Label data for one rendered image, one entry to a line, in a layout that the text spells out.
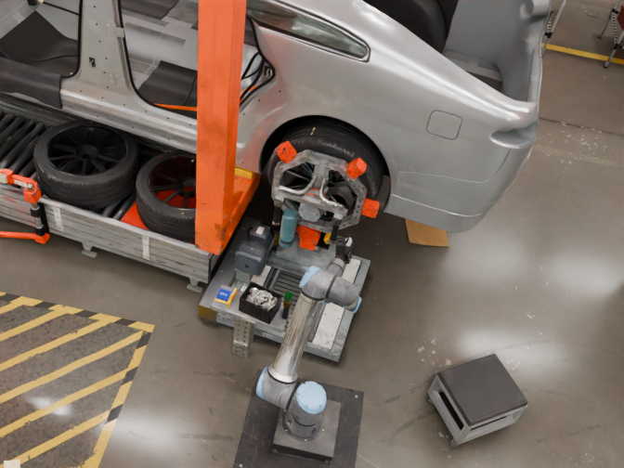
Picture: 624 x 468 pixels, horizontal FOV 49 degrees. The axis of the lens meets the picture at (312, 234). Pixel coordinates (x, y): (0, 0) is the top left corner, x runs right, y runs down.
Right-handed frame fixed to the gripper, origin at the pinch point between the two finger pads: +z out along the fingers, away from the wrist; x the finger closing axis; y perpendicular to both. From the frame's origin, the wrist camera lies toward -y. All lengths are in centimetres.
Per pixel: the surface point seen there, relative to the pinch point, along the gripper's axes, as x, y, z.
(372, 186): 8.8, -19.3, 24.8
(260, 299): -38, 12, -46
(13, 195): -212, -27, -25
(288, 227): -38.4, -0.9, 2.3
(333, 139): -11, -48, 26
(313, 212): -19.3, -15.8, 0.6
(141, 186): -138, -19, 7
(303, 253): -46, 41, 28
